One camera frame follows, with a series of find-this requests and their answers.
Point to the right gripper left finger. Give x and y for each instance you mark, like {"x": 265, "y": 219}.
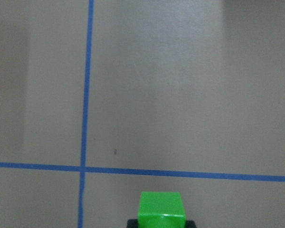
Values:
{"x": 132, "y": 223}

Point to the green toy block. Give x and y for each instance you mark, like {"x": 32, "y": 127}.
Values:
{"x": 161, "y": 210}

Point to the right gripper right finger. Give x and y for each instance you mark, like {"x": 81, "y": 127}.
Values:
{"x": 190, "y": 224}

